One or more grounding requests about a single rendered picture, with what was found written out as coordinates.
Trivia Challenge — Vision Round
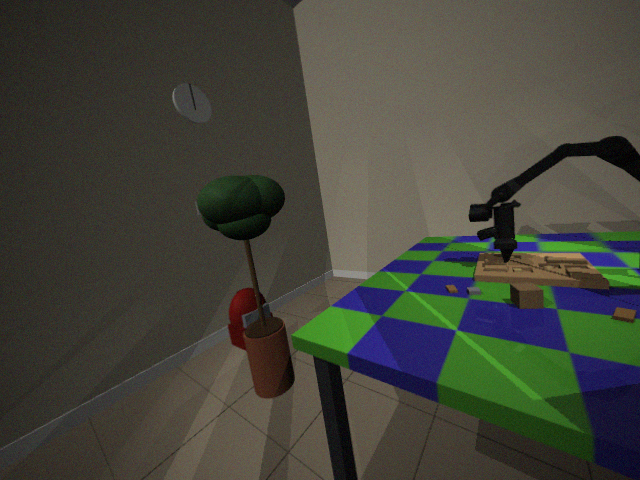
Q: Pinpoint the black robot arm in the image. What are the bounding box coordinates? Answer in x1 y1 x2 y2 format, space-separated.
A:
469 136 640 241

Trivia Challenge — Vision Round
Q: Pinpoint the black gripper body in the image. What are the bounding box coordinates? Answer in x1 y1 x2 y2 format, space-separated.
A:
494 220 517 249

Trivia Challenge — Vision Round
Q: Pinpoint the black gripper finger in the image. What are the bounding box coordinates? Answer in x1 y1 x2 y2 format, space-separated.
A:
500 249 514 262

